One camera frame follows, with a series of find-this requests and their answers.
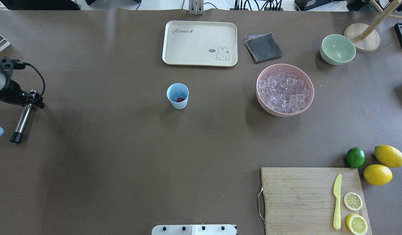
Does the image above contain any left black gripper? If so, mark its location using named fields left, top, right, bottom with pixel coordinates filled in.
left=0, top=80, right=44, bottom=108

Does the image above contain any steel muddler black tip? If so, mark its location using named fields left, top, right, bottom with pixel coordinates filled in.
left=10, top=103, right=33, bottom=143

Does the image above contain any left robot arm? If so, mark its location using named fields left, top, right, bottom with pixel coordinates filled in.
left=0, top=69, right=45, bottom=143

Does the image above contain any light blue cup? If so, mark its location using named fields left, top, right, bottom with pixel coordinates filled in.
left=166, top=83, right=189, bottom=110

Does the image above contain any pink bowl of ice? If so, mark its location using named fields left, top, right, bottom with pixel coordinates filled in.
left=256, top=64, right=314, bottom=117

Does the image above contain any cream rabbit tray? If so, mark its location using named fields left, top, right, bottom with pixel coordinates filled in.
left=162, top=20, right=238, bottom=67

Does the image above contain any grey folded cloth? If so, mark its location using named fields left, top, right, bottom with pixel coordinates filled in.
left=245, top=32, right=283, bottom=64

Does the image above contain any wooden cutting board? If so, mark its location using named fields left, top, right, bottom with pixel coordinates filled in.
left=261, top=167, right=369, bottom=235

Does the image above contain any mint green bowl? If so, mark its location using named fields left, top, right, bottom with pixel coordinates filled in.
left=320, top=34, right=356, bottom=65

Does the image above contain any green lime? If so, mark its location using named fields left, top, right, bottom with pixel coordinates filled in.
left=346, top=146, right=366, bottom=169

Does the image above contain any yellow plastic knife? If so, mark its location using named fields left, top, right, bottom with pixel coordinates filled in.
left=333, top=174, right=342, bottom=230

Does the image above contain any lemon slice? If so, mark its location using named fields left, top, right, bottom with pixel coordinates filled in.
left=346, top=214, right=369, bottom=235
left=343, top=192, right=363, bottom=211

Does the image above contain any yellow lemon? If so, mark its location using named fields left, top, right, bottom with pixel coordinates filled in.
left=374, top=145, right=402, bottom=168
left=363, top=164, right=393, bottom=186

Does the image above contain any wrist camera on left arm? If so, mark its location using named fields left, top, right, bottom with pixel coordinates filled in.
left=0, top=57, right=26, bottom=70

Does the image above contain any aluminium frame post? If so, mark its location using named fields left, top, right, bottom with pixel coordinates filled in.
left=188, top=0, right=204, bottom=15

